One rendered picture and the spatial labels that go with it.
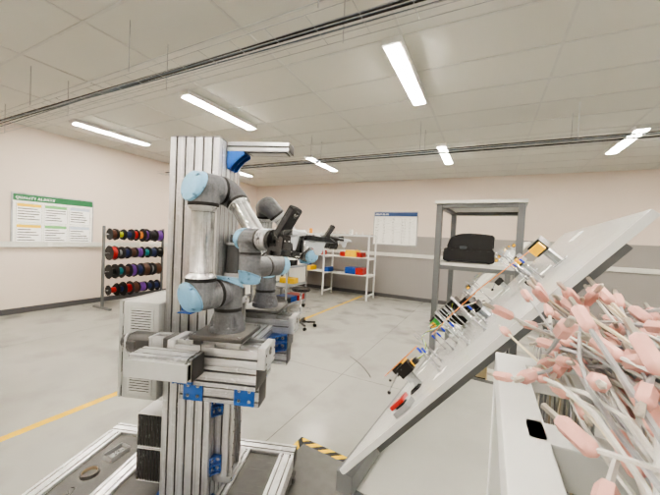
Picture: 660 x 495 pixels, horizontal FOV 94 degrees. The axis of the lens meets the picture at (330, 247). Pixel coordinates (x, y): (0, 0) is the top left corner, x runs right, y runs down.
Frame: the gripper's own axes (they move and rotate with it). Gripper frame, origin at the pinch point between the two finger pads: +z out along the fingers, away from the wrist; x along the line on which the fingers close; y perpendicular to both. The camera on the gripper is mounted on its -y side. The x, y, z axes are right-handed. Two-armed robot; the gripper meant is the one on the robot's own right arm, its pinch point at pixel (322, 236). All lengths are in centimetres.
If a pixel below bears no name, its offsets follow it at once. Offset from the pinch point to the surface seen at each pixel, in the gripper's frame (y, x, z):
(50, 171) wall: -116, -115, -706
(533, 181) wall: -262, -759, 53
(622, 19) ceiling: -202, -208, 100
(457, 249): -15, -136, 13
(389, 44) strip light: -187, -147, -57
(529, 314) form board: 14, -9, 52
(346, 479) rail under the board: 72, -16, 9
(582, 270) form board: 4, -8, 61
